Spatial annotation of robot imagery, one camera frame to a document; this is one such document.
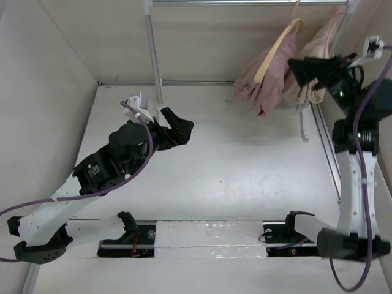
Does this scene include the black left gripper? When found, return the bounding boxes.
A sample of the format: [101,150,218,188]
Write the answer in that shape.
[130,108,194,176]

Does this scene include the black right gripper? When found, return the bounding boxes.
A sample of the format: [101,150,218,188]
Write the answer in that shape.
[288,52,361,119]

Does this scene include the beige wooden hanger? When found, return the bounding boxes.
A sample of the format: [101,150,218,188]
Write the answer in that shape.
[254,0,304,84]

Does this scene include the pink trousers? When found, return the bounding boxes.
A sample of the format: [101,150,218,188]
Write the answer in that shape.
[233,33,296,116]

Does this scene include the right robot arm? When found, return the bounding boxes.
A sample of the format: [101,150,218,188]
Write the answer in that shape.
[288,53,391,262]

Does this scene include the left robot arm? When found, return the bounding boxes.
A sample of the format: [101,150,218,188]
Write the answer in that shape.
[1,107,194,265]

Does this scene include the pink hanger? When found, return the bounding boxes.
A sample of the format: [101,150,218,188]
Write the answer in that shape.
[323,8,341,58]

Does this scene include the beige hanging trousers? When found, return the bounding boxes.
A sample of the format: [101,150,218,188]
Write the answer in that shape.
[282,9,339,107]

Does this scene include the white foam strip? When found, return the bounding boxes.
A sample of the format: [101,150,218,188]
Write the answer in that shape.
[154,220,266,259]

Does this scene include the metal clothes rack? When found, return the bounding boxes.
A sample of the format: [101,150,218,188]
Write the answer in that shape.
[142,0,359,143]

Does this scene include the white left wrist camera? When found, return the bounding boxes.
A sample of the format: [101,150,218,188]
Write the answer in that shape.
[124,91,154,124]

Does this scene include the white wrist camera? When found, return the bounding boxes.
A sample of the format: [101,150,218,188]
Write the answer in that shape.
[124,91,154,124]
[363,35,384,59]

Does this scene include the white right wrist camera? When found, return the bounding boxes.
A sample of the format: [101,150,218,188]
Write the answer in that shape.
[363,35,384,59]

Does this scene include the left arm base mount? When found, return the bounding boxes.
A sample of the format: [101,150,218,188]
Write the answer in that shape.
[97,211,156,258]

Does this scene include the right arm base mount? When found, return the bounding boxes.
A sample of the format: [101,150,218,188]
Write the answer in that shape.
[259,211,327,257]

